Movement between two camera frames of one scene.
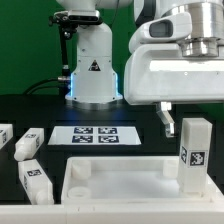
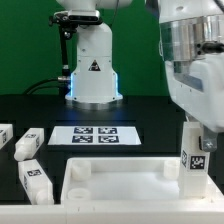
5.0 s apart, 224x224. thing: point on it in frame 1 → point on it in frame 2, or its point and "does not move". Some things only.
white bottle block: [35, 182] does not move
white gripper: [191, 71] → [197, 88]
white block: [6, 134] does not move
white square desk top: [130, 180] does not move
